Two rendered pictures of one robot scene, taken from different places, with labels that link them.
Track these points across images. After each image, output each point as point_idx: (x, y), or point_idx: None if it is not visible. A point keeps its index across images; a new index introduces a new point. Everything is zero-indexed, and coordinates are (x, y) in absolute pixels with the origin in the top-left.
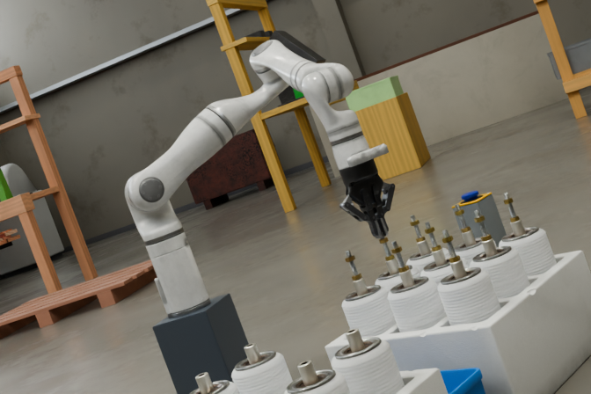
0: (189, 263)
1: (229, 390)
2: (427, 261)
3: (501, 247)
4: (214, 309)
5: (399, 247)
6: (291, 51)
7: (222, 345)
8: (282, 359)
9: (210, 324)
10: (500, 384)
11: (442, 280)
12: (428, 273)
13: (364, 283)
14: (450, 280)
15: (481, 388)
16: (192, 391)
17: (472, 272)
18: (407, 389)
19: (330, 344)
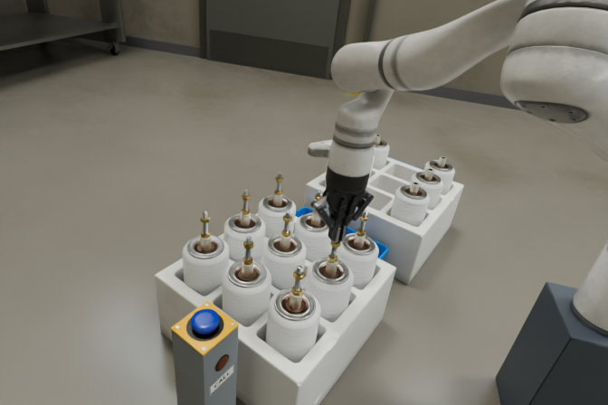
0: (595, 261)
1: (413, 174)
2: None
3: (233, 227)
4: (550, 298)
5: (316, 194)
6: (466, 14)
7: (532, 319)
8: (395, 192)
9: (540, 293)
10: None
11: (290, 203)
12: (299, 239)
13: (355, 236)
14: (285, 202)
15: None
16: (440, 181)
17: (269, 201)
18: (322, 176)
19: (391, 267)
